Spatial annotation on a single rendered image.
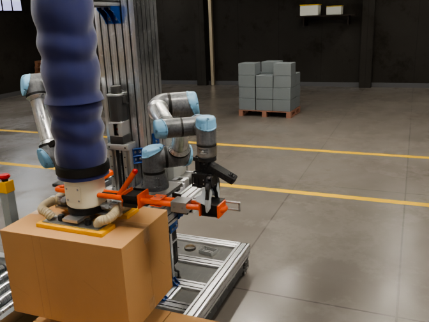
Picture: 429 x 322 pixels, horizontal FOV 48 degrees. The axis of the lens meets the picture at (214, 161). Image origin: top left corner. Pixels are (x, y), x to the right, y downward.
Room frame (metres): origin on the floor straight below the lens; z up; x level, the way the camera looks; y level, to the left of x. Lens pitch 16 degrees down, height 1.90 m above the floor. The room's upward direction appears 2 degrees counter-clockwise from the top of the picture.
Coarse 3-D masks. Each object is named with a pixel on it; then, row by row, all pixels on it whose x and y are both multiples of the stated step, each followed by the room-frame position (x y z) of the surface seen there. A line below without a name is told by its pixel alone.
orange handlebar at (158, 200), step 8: (64, 192) 1.97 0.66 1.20; (112, 192) 1.92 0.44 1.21; (120, 200) 1.87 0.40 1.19; (144, 200) 1.82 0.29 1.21; (152, 200) 1.81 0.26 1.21; (160, 200) 1.79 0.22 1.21; (168, 200) 1.82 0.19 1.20; (192, 200) 1.78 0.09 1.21; (192, 208) 1.73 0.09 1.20; (224, 208) 1.70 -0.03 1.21
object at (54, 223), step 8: (56, 216) 1.95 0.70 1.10; (40, 224) 1.89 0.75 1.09; (48, 224) 1.88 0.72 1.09; (56, 224) 1.88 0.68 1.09; (64, 224) 1.86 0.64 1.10; (72, 224) 1.86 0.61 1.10; (80, 224) 1.85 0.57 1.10; (88, 224) 1.84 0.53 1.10; (112, 224) 1.85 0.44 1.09; (72, 232) 1.82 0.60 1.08; (80, 232) 1.81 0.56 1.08; (88, 232) 1.79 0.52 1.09; (96, 232) 1.78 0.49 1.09; (104, 232) 1.79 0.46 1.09
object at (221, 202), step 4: (212, 200) 1.74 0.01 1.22; (216, 200) 1.74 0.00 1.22; (220, 200) 1.74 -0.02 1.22; (224, 200) 1.73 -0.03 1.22; (200, 204) 1.71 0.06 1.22; (212, 204) 1.69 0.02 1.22; (216, 204) 1.69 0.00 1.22; (220, 204) 1.69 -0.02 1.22; (200, 208) 1.71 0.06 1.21; (204, 208) 1.71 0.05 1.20; (212, 208) 1.70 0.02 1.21; (216, 208) 1.69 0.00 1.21; (220, 208) 1.69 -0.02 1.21; (200, 212) 1.71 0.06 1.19; (204, 212) 1.71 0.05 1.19; (208, 212) 1.70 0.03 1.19; (212, 212) 1.70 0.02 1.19; (216, 212) 1.69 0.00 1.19; (224, 212) 1.72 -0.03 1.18; (208, 216) 1.70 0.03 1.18; (212, 216) 1.69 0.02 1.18; (216, 216) 1.68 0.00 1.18; (220, 216) 1.69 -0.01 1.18
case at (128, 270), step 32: (32, 224) 1.93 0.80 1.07; (128, 224) 1.89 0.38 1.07; (160, 224) 1.97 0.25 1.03; (32, 256) 1.83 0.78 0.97; (64, 256) 1.77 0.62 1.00; (96, 256) 1.71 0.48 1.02; (128, 256) 1.71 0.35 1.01; (160, 256) 1.95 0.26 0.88; (32, 288) 1.84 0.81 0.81; (64, 288) 1.78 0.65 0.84; (96, 288) 1.72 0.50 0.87; (128, 288) 1.69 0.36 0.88; (160, 288) 1.93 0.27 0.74; (64, 320) 1.79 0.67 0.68; (96, 320) 1.73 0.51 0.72; (128, 320) 1.67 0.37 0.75
